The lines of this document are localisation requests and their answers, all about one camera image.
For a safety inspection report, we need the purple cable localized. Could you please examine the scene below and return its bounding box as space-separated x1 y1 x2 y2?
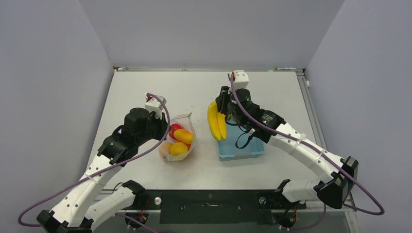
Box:
17 93 171 227
229 75 385 216

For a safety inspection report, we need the yellow orange fruit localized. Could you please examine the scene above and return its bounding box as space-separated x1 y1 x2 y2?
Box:
169 142 189 156

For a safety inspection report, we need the yellow banana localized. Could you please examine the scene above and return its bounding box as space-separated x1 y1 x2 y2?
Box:
207 102 227 141

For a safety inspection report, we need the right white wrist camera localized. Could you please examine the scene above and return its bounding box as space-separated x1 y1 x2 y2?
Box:
228 70 249 90

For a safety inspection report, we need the aluminium rail frame right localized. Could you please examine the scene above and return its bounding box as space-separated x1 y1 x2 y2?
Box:
296 69 358 213

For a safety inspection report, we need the marker pen on edge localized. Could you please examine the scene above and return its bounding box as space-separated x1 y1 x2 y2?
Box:
275 67 298 71

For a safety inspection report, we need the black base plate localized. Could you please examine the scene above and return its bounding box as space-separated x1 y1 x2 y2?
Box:
126 189 307 225

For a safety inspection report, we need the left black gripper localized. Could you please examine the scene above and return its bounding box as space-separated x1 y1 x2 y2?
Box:
136 110 171 146

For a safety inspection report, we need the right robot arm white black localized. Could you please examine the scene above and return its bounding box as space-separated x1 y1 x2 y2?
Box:
215 86 359 209

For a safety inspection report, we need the clear zip top bag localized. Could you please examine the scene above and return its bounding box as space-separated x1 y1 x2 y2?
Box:
158 112 197 162

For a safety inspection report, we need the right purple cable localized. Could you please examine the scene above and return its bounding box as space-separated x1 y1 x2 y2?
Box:
229 75 385 216

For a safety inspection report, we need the orange yellow mango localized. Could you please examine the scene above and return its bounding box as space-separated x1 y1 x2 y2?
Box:
174 129 194 144

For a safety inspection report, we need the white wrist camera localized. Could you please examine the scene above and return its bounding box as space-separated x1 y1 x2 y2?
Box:
228 70 249 90
144 96 167 119

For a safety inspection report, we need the blue plastic basket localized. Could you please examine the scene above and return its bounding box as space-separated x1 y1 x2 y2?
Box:
217 125 265 161

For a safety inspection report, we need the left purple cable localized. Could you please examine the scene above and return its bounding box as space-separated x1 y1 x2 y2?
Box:
17 93 171 227

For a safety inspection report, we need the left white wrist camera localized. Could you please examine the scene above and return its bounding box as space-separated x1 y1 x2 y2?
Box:
144 96 167 119

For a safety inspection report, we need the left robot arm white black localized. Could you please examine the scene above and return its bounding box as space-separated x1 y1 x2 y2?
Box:
36 107 171 233

